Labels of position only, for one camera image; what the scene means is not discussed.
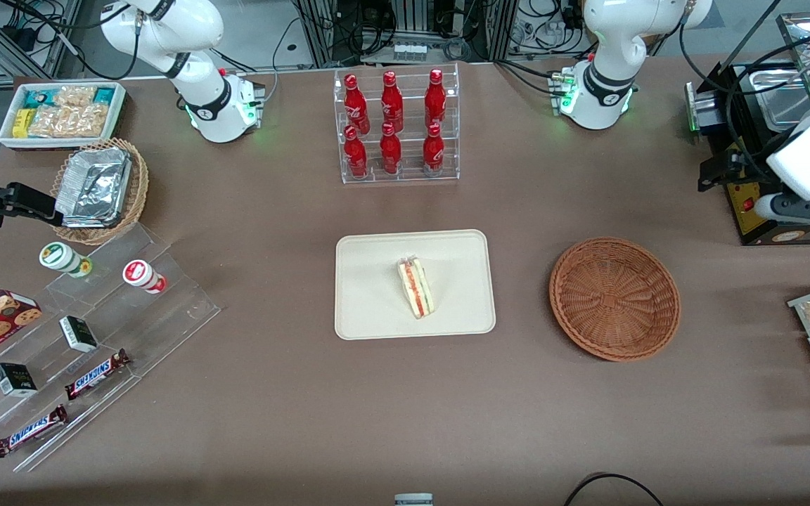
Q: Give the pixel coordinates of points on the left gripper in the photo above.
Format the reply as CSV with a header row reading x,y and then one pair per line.
x,y
740,167

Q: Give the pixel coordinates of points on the triangular sandwich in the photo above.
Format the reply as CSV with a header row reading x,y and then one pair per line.
x,y
415,292

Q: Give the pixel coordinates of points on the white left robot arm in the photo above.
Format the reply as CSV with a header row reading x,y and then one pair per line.
x,y
605,91

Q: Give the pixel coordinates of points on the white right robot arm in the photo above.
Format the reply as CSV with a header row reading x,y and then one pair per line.
x,y
201,98

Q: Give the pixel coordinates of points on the white snack tray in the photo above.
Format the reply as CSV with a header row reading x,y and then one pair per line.
x,y
8,137

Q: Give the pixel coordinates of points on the light tan wicker basket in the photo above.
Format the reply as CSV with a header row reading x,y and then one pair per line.
x,y
139,183

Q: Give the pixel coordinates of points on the dark brown round wicker basket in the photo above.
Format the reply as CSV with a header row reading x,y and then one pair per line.
x,y
616,302

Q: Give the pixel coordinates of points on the beige plastic tray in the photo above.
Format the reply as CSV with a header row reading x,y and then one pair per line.
x,y
370,295

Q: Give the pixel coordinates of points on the green lid cup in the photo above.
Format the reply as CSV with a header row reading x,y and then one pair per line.
x,y
59,256

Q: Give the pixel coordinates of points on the silver foil container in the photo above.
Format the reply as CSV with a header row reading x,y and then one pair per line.
x,y
92,186

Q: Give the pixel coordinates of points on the silver box with green light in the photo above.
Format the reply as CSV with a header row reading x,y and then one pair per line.
x,y
700,109

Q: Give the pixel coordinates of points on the yellow snack packet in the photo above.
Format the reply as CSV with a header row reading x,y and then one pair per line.
x,y
21,123

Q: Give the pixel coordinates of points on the clear rice cracker packet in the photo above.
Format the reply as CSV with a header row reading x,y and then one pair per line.
x,y
50,121
90,119
74,96

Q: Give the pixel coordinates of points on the teal snack packet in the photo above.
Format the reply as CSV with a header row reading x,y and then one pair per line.
x,y
38,98
103,95

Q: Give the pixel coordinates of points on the red lid cup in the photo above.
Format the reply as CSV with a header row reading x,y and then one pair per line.
x,y
139,273

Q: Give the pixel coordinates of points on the small black box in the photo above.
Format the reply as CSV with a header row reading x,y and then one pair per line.
x,y
78,334
15,379

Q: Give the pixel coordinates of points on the clear acrylic stepped stand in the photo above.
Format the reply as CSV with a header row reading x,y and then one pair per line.
x,y
166,309

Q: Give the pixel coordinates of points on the Snickers chocolate bar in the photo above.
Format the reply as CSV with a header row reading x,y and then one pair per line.
x,y
95,374
31,431

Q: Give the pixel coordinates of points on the red soda bottle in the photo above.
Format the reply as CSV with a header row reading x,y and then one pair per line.
x,y
435,98
390,151
354,102
356,154
433,151
391,102

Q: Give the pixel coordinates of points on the clear acrylic bottle rack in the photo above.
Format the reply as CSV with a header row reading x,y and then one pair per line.
x,y
408,172

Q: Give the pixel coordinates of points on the white power strip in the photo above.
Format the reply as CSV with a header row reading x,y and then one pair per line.
x,y
409,51

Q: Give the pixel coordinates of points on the metal equipment rack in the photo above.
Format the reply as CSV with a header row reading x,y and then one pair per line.
x,y
412,21

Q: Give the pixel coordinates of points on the small grey device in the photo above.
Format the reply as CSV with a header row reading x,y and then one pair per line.
x,y
413,500

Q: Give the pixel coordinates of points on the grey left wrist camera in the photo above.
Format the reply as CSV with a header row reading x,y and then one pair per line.
x,y
770,207

